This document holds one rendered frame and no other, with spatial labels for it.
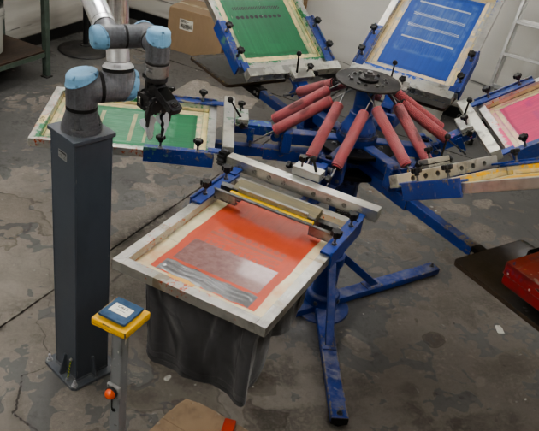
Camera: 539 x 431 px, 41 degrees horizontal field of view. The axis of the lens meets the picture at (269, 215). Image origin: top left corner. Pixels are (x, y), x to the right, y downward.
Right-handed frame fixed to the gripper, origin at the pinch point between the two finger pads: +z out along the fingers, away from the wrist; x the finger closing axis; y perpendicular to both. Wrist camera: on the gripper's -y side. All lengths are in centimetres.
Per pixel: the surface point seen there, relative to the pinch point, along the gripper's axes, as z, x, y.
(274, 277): 41, -20, -42
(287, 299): 37, -11, -56
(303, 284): 37, -22, -54
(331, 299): 115, -111, -8
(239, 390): 76, -2, -51
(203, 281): 40, 2, -31
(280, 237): 41, -40, -26
